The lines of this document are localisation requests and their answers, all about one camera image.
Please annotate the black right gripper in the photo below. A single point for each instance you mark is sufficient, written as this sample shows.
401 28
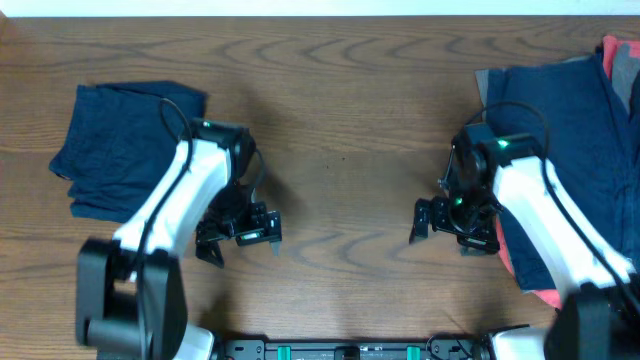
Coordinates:
440 205

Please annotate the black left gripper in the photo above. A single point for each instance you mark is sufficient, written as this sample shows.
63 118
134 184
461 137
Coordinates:
232 232

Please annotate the navy blue trousers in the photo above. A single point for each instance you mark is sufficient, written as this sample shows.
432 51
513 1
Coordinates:
121 140

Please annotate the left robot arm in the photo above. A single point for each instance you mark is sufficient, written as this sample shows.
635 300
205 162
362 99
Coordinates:
130 298

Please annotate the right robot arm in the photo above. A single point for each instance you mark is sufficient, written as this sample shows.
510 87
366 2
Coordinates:
597 286

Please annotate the navy blue folded shirt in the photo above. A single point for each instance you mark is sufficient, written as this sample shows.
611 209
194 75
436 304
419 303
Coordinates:
594 139

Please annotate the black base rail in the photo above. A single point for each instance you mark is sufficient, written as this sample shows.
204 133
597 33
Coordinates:
440 347

